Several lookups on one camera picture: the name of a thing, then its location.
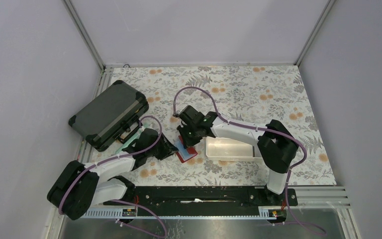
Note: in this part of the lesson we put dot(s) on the mint green tube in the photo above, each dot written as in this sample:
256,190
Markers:
127,138

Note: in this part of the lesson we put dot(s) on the black hard case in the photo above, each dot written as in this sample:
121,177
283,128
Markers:
109,115

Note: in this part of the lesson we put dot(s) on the red card holder wallet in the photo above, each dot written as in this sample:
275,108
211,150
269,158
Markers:
184,154

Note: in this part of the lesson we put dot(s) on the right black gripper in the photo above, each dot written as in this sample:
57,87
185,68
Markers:
188,143

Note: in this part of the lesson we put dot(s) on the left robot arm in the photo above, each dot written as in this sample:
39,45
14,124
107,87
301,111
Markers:
105,171

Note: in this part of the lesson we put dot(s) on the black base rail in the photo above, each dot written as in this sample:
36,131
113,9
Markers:
193,202

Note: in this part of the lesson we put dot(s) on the floral table mat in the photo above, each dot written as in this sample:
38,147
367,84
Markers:
254,94

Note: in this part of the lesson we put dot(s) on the white plastic tray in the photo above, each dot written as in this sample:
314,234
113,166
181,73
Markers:
225,149

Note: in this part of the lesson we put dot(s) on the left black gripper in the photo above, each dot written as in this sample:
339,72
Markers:
168,149

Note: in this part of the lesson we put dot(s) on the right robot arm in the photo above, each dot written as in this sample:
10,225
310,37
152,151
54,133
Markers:
274,142

